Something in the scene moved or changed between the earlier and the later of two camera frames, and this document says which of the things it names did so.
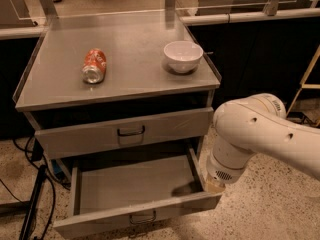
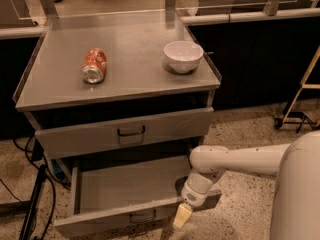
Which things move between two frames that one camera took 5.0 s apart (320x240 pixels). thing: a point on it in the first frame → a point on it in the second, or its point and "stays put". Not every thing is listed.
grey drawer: (112, 191) stays put
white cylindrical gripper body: (222, 171) → (192, 194)
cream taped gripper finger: (214, 186) → (183, 213)
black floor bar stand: (33, 202) stays put
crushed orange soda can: (94, 66) stays put
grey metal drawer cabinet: (98, 88) stays put
